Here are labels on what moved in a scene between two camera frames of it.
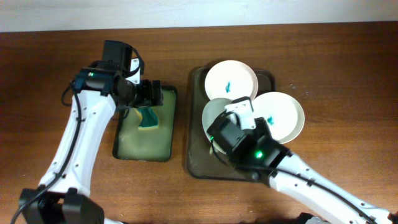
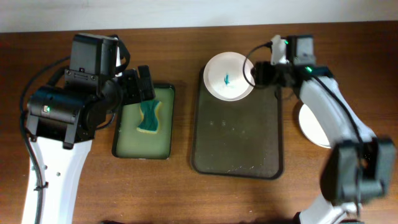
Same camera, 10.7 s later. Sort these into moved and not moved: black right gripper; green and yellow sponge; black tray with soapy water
Moved: black right gripper
Not moved: black tray with soapy water; green and yellow sponge
